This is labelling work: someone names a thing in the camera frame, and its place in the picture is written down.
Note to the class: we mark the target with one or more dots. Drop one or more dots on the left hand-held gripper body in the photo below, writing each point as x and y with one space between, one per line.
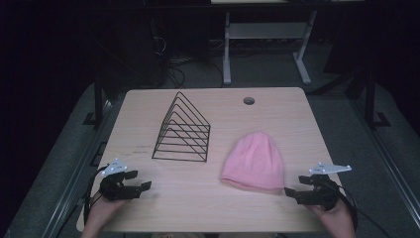
114 190

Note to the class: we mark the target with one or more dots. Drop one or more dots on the person's right hand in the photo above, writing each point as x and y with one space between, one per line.
336 219

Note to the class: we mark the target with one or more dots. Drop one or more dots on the pink knitted beanie hat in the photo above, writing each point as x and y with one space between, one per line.
253 162

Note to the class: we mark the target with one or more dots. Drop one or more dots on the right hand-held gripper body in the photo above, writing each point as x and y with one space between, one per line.
322 195

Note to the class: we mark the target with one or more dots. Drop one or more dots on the white metal desk frame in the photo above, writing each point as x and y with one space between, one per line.
264 30

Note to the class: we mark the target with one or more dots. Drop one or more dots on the aluminium floor rail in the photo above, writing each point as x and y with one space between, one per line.
74 185
389 165

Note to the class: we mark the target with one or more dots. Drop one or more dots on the black metal stand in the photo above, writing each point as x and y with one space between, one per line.
98 99
370 99

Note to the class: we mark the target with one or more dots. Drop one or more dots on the person's left hand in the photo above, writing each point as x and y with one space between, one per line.
100 213

